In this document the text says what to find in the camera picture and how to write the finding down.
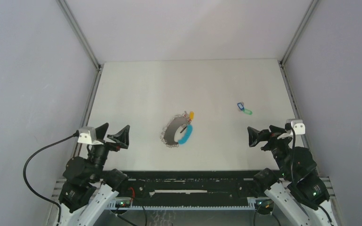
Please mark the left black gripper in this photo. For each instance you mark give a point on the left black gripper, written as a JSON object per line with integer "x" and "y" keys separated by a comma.
{"x": 121, "y": 138}

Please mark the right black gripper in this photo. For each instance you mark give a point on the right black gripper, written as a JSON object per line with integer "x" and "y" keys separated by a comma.
{"x": 255, "y": 136}

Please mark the metal key organizer with rings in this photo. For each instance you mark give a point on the metal key organizer with rings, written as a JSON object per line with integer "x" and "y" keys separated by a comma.
{"x": 171, "y": 135}

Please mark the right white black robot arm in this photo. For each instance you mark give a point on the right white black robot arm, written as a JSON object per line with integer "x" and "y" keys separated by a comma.
{"x": 305, "y": 201}

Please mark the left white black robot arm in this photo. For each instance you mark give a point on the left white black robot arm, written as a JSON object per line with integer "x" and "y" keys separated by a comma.
{"x": 88, "y": 190}

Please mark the left green circuit board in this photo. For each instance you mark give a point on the left green circuit board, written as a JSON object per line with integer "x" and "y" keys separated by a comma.
{"x": 122, "y": 204}

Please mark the green circuit board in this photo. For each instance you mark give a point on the green circuit board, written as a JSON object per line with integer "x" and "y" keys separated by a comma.
{"x": 264, "y": 205}
{"x": 122, "y": 204}

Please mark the right green circuit board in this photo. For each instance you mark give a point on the right green circuit board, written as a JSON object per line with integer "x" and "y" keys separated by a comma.
{"x": 264, "y": 205}

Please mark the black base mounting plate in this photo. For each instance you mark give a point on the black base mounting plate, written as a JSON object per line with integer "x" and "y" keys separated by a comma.
{"x": 190, "y": 188}

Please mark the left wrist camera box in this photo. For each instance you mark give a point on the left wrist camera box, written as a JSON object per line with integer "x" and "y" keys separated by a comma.
{"x": 87, "y": 135}

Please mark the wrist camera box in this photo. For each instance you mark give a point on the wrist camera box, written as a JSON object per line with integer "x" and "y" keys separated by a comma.
{"x": 87, "y": 135}
{"x": 293, "y": 127}

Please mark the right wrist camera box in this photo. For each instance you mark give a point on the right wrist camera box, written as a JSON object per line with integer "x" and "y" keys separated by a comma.
{"x": 293, "y": 127}

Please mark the white slotted cable duct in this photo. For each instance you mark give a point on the white slotted cable duct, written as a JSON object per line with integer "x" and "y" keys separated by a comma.
{"x": 250, "y": 205}

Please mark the right aluminium frame post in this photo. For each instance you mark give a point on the right aluminium frame post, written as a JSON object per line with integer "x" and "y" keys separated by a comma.
{"x": 300, "y": 29}

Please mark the aluminium frame post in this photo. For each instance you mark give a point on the aluminium frame post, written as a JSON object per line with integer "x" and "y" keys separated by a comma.
{"x": 300, "y": 29}
{"x": 67, "y": 12}

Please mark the left aluminium frame post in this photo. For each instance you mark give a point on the left aluminium frame post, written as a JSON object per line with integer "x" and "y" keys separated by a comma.
{"x": 67, "y": 12}

